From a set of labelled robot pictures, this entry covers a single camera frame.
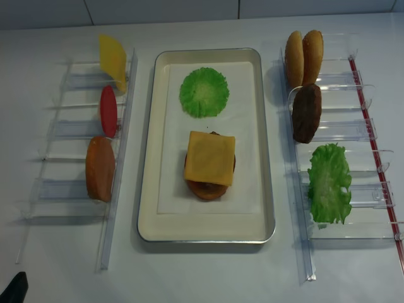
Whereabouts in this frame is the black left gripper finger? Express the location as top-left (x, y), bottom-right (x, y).
top-left (0, 271), bottom-right (28, 303)

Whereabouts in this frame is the sesame bun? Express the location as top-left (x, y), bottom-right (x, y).
top-left (285, 30), bottom-right (304, 88)

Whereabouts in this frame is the red tomato slice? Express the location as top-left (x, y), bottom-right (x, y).
top-left (99, 85), bottom-right (117, 138)

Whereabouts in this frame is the orange cheese slice on burger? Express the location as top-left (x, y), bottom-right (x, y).
top-left (184, 131), bottom-right (235, 186)

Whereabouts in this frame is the yellow cheese slice in rack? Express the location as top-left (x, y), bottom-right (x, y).
top-left (98, 34), bottom-right (127, 93)

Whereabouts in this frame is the round green lettuce disc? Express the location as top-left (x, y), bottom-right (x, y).
top-left (179, 67), bottom-right (230, 119)

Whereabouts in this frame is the green lettuce leaf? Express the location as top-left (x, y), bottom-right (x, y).
top-left (307, 143), bottom-right (352, 223)

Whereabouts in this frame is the brown meat patty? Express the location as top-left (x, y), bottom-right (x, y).
top-left (292, 83), bottom-right (322, 144)

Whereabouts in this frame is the clear left acrylic rack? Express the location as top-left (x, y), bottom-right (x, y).
top-left (15, 52), bottom-right (138, 270)

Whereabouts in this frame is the clear acrylic rack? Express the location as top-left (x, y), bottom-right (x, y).
top-left (279, 48), bottom-right (395, 282)
top-left (15, 52), bottom-right (138, 270)

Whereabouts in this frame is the brown bun left rack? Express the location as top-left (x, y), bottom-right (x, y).
top-left (85, 136), bottom-right (116, 203)

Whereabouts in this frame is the cream metal tray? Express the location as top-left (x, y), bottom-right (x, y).
top-left (138, 48), bottom-right (275, 243)

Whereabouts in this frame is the bottom burger bun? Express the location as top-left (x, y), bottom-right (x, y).
top-left (185, 179), bottom-right (229, 201)

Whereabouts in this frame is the clear right acrylic rack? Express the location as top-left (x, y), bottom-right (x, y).
top-left (279, 48), bottom-right (395, 282)

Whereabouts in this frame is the golden bun right rack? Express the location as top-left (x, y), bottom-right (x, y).
top-left (302, 30), bottom-right (324, 85)

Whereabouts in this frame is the red rail strip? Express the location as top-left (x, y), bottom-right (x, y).
top-left (348, 55), bottom-right (403, 271)

